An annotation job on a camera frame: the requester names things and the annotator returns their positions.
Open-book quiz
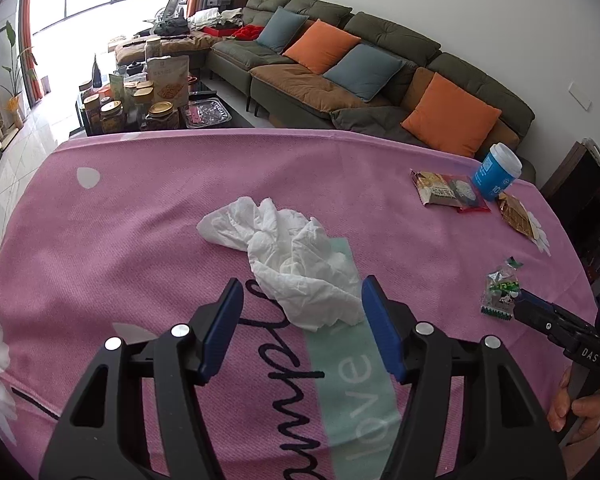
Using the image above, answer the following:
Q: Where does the green clear candy wrapper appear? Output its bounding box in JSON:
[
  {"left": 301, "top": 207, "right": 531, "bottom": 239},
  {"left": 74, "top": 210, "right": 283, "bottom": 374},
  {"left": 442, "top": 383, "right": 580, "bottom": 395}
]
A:
[{"left": 480, "top": 257, "right": 522, "bottom": 321}]

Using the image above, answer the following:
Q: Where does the white tissue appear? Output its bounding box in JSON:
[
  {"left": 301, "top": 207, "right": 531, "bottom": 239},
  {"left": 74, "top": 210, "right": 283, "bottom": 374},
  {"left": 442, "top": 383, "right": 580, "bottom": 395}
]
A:
[{"left": 197, "top": 196, "right": 364, "bottom": 332}]

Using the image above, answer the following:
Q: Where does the person's right hand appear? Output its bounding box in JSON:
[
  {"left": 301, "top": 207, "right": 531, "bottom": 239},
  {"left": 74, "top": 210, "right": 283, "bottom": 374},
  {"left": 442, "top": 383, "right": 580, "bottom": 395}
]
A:
[{"left": 547, "top": 366, "right": 600, "bottom": 442}]

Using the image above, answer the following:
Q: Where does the brown flat sachet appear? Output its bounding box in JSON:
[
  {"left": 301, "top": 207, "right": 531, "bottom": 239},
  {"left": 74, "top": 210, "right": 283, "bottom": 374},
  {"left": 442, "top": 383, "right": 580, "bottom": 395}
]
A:
[{"left": 495, "top": 192, "right": 535, "bottom": 240}]

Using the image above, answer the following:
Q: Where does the pink floral tablecloth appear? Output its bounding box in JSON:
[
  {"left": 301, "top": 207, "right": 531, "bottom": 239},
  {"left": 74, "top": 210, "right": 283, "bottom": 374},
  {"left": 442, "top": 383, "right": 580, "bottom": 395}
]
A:
[{"left": 0, "top": 130, "right": 597, "bottom": 479}]

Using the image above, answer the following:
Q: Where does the blue paper coffee cup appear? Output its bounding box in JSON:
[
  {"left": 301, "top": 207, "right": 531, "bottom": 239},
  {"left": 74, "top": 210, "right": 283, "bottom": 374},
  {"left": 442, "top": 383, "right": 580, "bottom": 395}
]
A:
[{"left": 472, "top": 142, "right": 522, "bottom": 200}]

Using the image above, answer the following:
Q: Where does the red cookie packet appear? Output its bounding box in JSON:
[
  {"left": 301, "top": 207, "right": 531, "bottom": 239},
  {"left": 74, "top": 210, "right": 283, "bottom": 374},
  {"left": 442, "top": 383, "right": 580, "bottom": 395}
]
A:
[{"left": 448, "top": 177, "right": 490, "bottom": 212}]

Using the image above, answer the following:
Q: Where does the cracker packet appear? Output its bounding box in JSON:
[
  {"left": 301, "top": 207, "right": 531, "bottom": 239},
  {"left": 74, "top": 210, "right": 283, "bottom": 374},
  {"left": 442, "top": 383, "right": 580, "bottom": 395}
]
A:
[{"left": 411, "top": 171, "right": 460, "bottom": 208}]

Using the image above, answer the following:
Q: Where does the orange pillow near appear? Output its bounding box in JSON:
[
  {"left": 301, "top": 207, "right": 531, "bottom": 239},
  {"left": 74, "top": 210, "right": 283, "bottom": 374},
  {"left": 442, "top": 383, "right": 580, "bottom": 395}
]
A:
[{"left": 401, "top": 73, "right": 502, "bottom": 158}]

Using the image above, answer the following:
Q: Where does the orange pillow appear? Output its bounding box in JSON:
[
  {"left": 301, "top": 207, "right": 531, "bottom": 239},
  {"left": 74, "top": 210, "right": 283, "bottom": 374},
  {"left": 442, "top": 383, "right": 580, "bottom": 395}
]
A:
[
  {"left": 283, "top": 20, "right": 361, "bottom": 75},
  {"left": 401, "top": 73, "right": 502, "bottom": 158}
]

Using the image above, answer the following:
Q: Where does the coffee table with jars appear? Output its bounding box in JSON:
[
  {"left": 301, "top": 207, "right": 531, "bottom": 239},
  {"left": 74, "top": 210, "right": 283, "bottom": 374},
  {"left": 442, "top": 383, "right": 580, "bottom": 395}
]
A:
[{"left": 76, "top": 77, "right": 252, "bottom": 136}]

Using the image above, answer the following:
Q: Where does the tall leafy potted plant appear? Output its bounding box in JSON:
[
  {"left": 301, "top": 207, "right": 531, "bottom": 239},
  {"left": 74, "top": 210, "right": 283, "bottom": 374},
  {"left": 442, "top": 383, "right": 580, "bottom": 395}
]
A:
[{"left": 0, "top": 21, "right": 38, "bottom": 130}]

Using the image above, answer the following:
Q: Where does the left orange grey curtain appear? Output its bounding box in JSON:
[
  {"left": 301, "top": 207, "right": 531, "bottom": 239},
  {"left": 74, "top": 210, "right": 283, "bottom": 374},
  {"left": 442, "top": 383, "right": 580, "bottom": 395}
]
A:
[{"left": 19, "top": 0, "right": 43, "bottom": 107}]

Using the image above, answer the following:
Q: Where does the dark wine bottle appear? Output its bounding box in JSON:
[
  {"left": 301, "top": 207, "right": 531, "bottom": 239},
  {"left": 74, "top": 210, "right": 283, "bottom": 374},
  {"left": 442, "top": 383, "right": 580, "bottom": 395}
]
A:
[{"left": 92, "top": 56, "right": 102, "bottom": 89}]

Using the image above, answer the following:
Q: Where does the blue pillow near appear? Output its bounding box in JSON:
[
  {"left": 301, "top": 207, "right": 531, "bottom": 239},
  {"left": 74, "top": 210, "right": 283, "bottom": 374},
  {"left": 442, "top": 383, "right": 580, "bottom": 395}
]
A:
[{"left": 323, "top": 44, "right": 406, "bottom": 103}]

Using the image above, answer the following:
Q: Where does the blue pillow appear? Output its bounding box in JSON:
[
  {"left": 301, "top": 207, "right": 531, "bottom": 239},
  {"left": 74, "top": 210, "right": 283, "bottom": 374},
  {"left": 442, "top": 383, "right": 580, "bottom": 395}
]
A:
[
  {"left": 323, "top": 44, "right": 406, "bottom": 103},
  {"left": 257, "top": 6, "right": 308, "bottom": 54}
]

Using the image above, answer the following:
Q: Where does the kraft snack bag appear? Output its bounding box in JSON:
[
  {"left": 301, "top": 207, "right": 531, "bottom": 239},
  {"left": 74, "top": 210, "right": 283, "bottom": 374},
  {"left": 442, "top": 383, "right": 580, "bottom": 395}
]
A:
[{"left": 147, "top": 55, "right": 189, "bottom": 108}]

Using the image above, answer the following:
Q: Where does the green sectional sofa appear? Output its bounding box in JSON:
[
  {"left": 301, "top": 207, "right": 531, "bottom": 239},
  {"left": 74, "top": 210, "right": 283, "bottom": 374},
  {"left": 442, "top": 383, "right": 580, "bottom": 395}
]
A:
[{"left": 207, "top": 0, "right": 535, "bottom": 160}]

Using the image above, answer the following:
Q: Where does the orange pillow far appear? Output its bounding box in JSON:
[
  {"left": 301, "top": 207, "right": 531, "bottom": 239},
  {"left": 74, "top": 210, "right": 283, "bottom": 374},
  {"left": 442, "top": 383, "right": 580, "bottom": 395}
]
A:
[{"left": 283, "top": 20, "right": 361, "bottom": 75}]

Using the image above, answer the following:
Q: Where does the blue pillow far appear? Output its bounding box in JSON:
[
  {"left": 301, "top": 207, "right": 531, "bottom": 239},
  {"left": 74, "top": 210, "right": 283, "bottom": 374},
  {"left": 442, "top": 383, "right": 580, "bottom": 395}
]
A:
[{"left": 257, "top": 6, "right": 308, "bottom": 54}]

